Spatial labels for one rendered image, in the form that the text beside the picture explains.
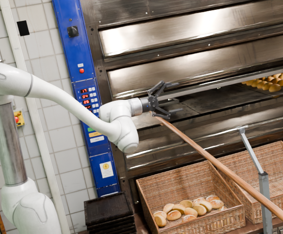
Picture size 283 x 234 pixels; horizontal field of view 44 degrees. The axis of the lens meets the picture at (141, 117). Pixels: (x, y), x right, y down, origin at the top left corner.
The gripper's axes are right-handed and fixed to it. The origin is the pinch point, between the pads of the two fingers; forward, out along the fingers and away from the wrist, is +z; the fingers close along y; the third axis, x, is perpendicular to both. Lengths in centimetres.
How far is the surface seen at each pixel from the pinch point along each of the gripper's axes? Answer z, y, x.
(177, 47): 22, -19, -54
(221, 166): 5.6, 28.8, 30.9
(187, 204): 8, 86, -39
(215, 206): 24, 87, -30
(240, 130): 41, 33, -16
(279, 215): 5, 29, 74
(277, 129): 89, 54, -51
